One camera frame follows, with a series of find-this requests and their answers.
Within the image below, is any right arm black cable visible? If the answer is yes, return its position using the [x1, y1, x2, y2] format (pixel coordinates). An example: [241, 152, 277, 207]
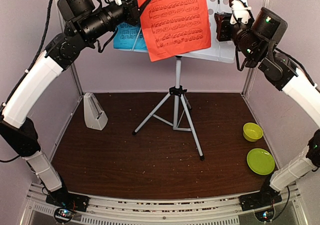
[233, 42, 320, 88]

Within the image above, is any right aluminium corner post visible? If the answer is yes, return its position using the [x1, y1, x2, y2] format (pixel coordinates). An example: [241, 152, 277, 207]
[242, 0, 272, 99]

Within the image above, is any aluminium corner post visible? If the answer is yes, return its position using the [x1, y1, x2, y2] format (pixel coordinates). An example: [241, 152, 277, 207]
[54, 0, 84, 97]
[242, 0, 272, 99]

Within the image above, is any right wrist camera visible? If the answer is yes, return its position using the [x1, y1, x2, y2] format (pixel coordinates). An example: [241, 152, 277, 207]
[228, 0, 255, 25]

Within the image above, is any red sheet music page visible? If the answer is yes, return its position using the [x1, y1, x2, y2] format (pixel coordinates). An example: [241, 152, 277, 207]
[140, 0, 212, 62]

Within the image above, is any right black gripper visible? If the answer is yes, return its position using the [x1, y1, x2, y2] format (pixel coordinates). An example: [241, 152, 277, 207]
[214, 11, 264, 63]

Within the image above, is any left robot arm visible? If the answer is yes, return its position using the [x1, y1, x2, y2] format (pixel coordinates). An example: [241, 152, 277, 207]
[0, 0, 151, 207]

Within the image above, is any yellow-green plastic plate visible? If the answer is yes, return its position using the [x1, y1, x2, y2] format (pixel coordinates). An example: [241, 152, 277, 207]
[246, 148, 276, 176]

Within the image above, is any white folding music stand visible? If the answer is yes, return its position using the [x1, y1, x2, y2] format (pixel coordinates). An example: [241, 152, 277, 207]
[115, 0, 250, 161]

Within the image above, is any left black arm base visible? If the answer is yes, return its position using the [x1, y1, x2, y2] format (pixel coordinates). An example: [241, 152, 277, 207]
[45, 186, 90, 212]

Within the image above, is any yellow-green plastic bowl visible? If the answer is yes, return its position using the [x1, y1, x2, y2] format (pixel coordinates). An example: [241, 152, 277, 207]
[243, 122, 264, 142]

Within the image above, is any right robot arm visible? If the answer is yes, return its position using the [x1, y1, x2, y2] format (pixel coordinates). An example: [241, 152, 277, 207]
[214, 7, 320, 206]

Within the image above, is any left aluminium corner post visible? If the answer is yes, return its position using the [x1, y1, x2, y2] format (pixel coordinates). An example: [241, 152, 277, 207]
[54, 0, 84, 97]

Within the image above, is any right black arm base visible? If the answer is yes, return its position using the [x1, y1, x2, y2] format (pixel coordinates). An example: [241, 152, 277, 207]
[239, 181, 282, 211]

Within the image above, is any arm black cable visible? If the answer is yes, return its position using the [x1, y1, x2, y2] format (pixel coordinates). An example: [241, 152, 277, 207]
[233, 42, 320, 88]
[0, 0, 120, 163]

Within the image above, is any white wedge-shaped holder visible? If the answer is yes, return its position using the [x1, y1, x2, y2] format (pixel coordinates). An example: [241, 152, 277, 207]
[83, 92, 108, 131]

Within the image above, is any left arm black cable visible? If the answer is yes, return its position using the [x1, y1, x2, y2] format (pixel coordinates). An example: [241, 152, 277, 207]
[0, 0, 120, 163]

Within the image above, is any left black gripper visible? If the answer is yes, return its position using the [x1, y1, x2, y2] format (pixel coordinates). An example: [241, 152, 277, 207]
[79, 0, 153, 43]

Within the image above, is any blue sheet music page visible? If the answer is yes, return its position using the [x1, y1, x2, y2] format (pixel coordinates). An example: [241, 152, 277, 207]
[113, 23, 148, 52]

